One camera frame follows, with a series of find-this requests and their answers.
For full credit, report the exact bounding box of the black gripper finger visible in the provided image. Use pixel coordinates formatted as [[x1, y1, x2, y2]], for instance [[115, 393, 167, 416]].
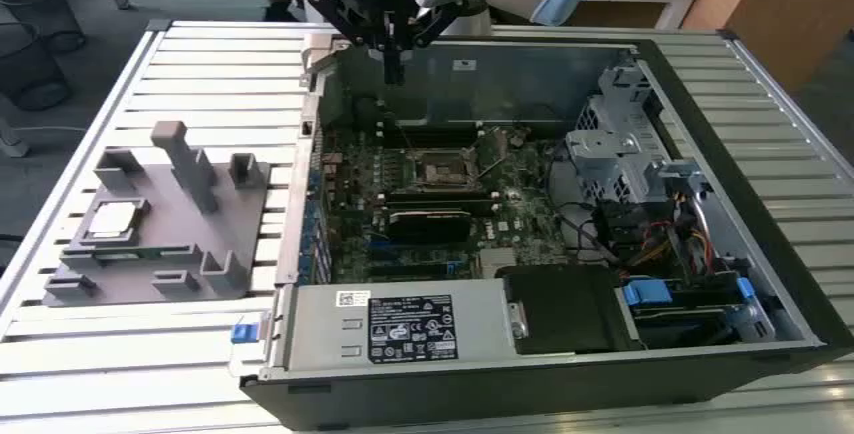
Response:
[[306, 0, 398, 86], [394, 0, 463, 87]]

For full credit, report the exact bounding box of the silver CPU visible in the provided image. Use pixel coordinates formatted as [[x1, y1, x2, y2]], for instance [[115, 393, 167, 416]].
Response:
[[88, 202, 140, 238]]

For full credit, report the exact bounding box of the CPU socket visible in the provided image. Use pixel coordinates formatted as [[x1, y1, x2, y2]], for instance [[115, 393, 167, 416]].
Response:
[[410, 147, 481, 193]]

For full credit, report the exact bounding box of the black RAM slot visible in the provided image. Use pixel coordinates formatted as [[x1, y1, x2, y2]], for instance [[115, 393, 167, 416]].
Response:
[[378, 131, 487, 149], [384, 190, 499, 204], [384, 201, 499, 215], [376, 120, 486, 136]]

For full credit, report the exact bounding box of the silver drive cage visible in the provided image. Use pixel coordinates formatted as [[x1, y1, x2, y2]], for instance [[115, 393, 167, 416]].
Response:
[[563, 66, 669, 205]]

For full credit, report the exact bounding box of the black mesh waste basket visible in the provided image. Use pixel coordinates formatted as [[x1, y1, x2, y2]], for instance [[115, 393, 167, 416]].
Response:
[[0, 0, 88, 55], [0, 21, 74, 113]]

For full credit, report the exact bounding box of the black graphics card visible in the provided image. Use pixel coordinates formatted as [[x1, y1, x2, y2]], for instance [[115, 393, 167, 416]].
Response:
[[386, 209, 473, 245]]

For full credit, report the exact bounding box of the green motherboard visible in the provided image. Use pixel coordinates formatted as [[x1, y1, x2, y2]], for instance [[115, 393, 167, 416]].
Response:
[[312, 121, 582, 285]]

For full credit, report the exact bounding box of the black connector block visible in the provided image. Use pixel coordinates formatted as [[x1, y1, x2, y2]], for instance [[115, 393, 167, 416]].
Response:
[[597, 201, 646, 250]]

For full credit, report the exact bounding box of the silver chipset heatsink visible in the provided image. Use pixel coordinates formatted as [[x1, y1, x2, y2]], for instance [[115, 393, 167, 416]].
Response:
[[478, 248, 519, 275]]

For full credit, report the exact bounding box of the black expansion slot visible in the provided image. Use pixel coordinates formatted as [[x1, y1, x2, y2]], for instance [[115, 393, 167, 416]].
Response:
[[367, 262, 462, 278]]

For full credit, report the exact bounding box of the grey plastic parts rack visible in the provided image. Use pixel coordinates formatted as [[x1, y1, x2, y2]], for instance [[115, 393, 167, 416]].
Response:
[[40, 120, 274, 309]]

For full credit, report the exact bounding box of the wooden cabinet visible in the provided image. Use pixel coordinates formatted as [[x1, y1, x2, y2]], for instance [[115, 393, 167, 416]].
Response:
[[679, 0, 854, 95]]

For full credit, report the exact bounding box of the green RAM stick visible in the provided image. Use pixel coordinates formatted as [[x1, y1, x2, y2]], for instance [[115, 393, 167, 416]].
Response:
[[91, 247, 167, 261]]

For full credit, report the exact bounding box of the black plastic shroud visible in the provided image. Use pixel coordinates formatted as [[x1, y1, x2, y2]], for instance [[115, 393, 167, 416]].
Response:
[[499, 263, 646, 356]]

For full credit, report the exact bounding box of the silver power supply black label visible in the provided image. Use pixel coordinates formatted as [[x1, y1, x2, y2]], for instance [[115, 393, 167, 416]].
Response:
[[263, 278, 529, 380]]

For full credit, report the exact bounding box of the blue disk carrier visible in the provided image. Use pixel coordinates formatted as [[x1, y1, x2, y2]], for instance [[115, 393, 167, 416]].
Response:
[[619, 277, 673, 311]]

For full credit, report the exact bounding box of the black open PC case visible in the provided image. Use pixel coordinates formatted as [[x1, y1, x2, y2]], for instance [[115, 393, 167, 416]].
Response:
[[238, 32, 854, 433]]

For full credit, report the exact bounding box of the orange yellow wire bundle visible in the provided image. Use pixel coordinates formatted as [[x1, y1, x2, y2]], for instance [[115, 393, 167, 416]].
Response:
[[686, 226, 715, 275]]

